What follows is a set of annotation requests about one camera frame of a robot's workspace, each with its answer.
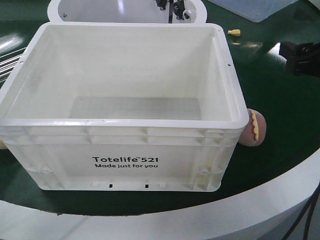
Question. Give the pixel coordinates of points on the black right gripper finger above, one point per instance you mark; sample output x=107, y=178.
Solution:
x=303, y=67
x=299, y=51

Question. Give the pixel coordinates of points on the pink plush toy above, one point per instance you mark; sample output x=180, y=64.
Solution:
x=255, y=131

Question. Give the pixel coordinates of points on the white plastic tote box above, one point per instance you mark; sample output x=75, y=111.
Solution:
x=124, y=107

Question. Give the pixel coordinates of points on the yellow plush toy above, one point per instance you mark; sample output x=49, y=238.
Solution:
x=2, y=145

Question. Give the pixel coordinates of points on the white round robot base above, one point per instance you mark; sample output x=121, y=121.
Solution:
x=120, y=11

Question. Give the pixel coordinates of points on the clear plastic storage bin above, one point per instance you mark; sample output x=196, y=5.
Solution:
x=255, y=11

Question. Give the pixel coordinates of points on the small yellow toy piece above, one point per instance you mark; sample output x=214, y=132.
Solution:
x=234, y=32

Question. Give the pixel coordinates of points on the metal rods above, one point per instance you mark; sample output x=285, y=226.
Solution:
x=8, y=62

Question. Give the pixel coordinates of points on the black mount on base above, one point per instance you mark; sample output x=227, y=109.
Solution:
x=175, y=8

